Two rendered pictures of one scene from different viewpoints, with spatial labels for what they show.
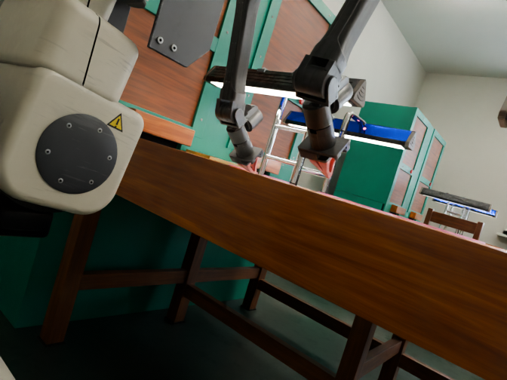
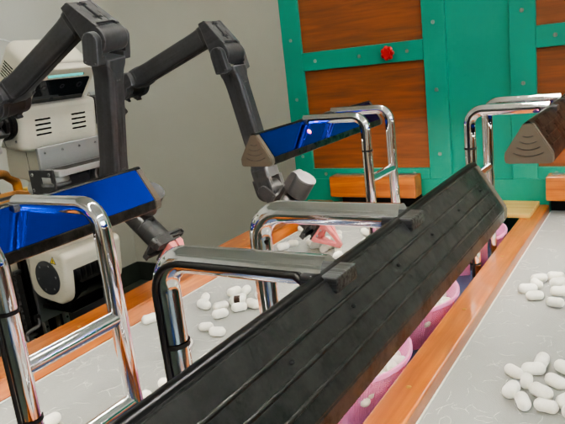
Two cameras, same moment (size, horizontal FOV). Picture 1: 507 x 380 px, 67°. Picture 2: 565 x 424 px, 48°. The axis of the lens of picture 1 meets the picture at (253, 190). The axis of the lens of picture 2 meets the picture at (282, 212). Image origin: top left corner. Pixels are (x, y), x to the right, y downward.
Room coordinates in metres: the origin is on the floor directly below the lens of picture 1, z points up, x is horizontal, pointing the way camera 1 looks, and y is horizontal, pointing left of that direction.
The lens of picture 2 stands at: (1.04, -1.57, 1.26)
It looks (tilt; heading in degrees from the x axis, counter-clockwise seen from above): 14 degrees down; 85
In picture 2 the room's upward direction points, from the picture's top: 7 degrees counter-clockwise
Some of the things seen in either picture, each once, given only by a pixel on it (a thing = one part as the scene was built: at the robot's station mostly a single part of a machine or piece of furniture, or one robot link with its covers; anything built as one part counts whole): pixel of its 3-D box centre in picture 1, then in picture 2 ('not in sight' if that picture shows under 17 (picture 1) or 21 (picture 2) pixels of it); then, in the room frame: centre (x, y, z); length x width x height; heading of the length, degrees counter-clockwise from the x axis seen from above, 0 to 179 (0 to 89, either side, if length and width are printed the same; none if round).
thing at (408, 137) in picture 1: (344, 127); (557, 117); (1.74, -0.31, 1.08); 0.62 x 0.08 x 0.07; 53
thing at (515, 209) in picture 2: (222, 161); (475, 208); (1.75, 0.17, 0.77); 0.33 x 0.15 x 0.01; 143
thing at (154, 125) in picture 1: (161, 127); (374, 185); (1.51, 0.42, 0.83); 0.30 x 0.06 x 0.07; 143
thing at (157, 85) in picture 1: (208, 46); (507, 14); (1.99, 0.44, 1.32); 1.36 x 0.55 x 0.95; 143
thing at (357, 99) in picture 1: (276, 81); (320, 128); (1.29, 0.03, 1.08); 0.62 x 0.08 x 0.07; 53
